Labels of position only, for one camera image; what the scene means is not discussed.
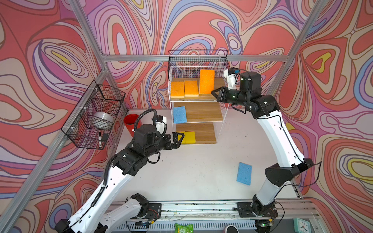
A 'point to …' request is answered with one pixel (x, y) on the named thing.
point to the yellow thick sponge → (189, 137)
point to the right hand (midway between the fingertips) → (212, 96)
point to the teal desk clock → (301, 226)
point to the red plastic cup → (129, 120)
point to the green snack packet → (189, 228)
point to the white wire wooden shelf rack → (195, 113)
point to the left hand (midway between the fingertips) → (179, 134)
